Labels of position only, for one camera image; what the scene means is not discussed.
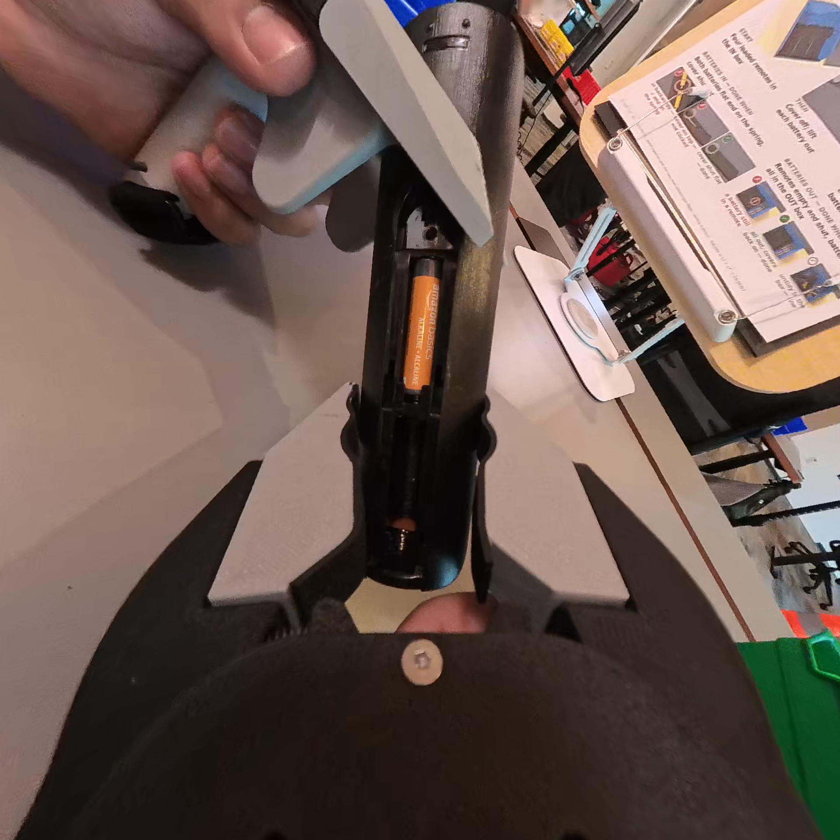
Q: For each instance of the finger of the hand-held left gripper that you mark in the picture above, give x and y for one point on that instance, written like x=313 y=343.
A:
x=407 y=98
x=315 y=157

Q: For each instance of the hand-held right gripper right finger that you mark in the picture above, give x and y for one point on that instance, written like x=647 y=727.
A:
x=544 y=525

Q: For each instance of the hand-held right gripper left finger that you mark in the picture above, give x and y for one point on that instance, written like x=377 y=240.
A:
x=289 y=525

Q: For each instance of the orange aaa battery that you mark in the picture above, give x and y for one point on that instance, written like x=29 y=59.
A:
x=400 y=533
x=420 y=321

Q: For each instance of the black remote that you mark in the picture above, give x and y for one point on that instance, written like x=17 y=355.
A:
x=482 y=308

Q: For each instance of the person's left hand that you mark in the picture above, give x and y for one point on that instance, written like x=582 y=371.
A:
x=118 y=52

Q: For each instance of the blue plastic bin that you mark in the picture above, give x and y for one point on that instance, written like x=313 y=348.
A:
x=403 y=12

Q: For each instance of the yellow box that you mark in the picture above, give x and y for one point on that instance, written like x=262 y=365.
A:
x=556 y=40

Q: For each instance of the red box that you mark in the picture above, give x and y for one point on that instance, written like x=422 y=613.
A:
x=583 y=86

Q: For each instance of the black office chair base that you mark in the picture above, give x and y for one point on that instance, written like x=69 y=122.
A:
x=810 y=564

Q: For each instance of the round wooden side table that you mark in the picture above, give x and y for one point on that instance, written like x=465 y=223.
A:
x=774 y=367

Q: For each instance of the white document holder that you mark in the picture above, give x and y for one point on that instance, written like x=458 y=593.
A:
x=663 y=216

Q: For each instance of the green plastic box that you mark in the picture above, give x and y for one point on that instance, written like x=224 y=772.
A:
x=787 y=735

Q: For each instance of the instruction sheet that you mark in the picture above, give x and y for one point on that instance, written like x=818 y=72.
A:
x=741 y=184

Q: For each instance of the white stand with pale frame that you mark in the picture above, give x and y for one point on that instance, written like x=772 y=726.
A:
x=577 y=341

